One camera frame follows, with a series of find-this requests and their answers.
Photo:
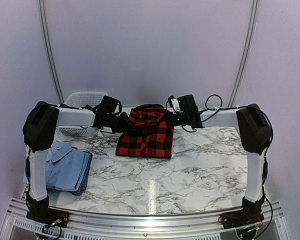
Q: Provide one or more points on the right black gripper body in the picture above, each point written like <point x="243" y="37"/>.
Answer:
<point x="182" y="120"/>

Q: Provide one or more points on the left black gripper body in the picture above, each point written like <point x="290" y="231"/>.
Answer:
<point x="117" y="125"/>

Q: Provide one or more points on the red black plaid shirt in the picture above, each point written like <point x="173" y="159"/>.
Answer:
<point x="150" y="135"/>

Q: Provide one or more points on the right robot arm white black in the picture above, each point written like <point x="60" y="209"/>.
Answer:
<point x="256" y="136"/>

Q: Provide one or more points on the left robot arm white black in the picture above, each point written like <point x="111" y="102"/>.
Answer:
<point x="39" y="132"/>

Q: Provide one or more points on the white plastic basket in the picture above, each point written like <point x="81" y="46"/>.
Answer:
<point x="82" y="100"/>

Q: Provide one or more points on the folded light blue shirt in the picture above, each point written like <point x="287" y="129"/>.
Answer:
<point x="64" y="166"/>

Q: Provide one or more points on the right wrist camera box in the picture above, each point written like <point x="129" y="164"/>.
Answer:
<point x="185" y="102"/>

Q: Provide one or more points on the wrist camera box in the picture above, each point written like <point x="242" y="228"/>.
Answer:
<point x="185" y="102"/>
<point x="110" y="105"/>

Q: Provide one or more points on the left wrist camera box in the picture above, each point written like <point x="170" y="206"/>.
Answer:
<point x="110" y="105"/>

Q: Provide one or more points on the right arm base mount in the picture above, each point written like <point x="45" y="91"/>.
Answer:
<point x="239" y="218"/>

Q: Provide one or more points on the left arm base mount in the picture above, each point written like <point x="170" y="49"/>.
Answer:
<point x="53" y="217"/>

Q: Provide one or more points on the right aluminium corner post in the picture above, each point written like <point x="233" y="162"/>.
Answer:
<point x="249" y="39"/>

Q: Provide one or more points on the aluminium corner post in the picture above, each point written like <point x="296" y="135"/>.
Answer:
<point x="42" y="11"/>
<point x="249" y="39"/>

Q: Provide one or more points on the left aluminium corner post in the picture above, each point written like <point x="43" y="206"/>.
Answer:
<point x="42" y="11"/>

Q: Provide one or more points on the aluminium front rail frame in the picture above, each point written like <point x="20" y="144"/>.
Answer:
<point x="97" y="226"/>

